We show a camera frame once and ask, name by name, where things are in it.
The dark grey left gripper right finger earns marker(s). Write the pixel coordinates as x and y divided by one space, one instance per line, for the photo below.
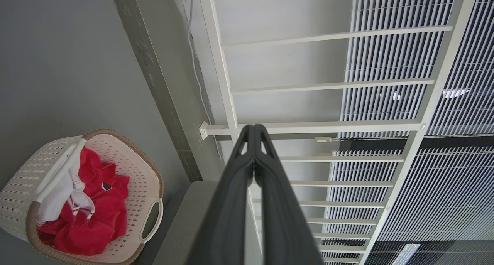
281 211

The white garment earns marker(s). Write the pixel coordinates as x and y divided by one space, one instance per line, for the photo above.
58 201

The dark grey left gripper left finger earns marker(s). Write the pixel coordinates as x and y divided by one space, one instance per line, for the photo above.
227 203

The white perforated laundry basket brown rim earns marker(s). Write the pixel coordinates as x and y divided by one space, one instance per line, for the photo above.
142 180

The grey concrete skirting strip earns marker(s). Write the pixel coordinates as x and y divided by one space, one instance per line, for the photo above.
154 72

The red garment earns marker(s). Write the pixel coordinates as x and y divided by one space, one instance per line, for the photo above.
96 218

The small white wall socket box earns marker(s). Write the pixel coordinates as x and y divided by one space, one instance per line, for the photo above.
203 130

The white metal railing frame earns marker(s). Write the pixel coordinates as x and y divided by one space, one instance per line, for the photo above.
227 87

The white slatted window blind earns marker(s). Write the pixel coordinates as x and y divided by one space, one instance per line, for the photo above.
389 56

